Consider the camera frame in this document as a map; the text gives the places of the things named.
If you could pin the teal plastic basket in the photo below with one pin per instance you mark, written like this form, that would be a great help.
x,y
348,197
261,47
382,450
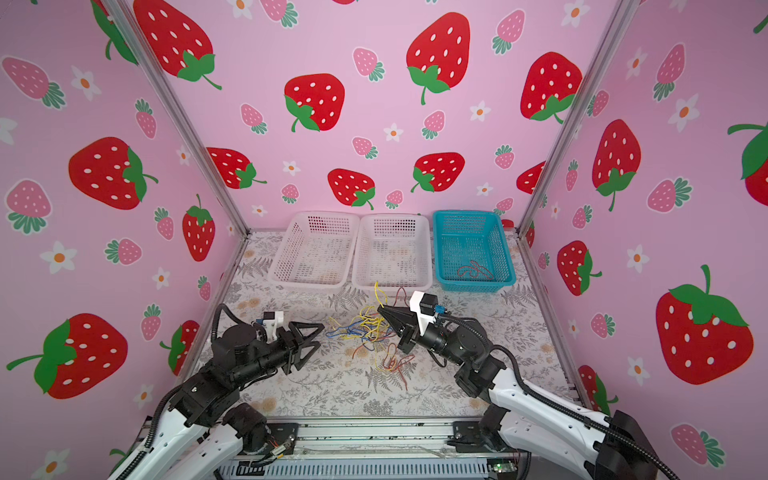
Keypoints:
x,y
471,252

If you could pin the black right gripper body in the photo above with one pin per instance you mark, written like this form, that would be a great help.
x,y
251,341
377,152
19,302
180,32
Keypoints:
x,y
439,342

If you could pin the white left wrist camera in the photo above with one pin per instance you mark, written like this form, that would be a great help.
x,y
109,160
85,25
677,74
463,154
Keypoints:
x,y
268,325

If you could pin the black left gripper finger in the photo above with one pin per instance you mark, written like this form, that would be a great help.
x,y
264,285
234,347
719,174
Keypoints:
x,y
298,357
304,334

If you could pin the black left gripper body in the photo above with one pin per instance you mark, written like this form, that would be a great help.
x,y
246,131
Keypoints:
x,y
276,355

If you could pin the aluminium frame post left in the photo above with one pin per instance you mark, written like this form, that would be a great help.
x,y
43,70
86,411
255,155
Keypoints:
x,y
170,46

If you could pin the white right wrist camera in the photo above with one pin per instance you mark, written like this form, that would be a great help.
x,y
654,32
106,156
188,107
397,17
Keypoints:
x,y
426,308

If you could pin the white plastic basket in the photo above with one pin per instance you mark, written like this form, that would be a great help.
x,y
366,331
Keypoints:
x,y
393,251
316,253

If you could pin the white plastic basket left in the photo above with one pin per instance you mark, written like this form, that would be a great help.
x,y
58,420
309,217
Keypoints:
x,y
316,253

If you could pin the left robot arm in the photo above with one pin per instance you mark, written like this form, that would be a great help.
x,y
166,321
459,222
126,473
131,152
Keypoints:
x,y
201,424

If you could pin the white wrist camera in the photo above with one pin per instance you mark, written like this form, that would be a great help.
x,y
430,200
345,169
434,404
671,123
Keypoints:
x,y
268,325
426,308

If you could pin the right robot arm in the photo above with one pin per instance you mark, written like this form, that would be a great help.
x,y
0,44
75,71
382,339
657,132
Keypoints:
x,y
588,443

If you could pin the aluminium frame post right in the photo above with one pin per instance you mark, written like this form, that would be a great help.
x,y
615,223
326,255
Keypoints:
x,y
616,29

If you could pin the aluminium frame post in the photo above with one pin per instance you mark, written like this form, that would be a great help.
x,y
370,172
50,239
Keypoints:
x,y
170,46
616,29

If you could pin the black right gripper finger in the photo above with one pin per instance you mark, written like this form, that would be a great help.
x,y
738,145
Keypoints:
x,y
409,337
401,319

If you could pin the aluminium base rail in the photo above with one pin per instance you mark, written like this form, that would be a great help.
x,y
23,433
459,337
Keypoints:
x,y
377,448

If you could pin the white plastic basket middle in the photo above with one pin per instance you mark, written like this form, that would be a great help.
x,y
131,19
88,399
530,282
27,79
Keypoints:
x,y
393,251

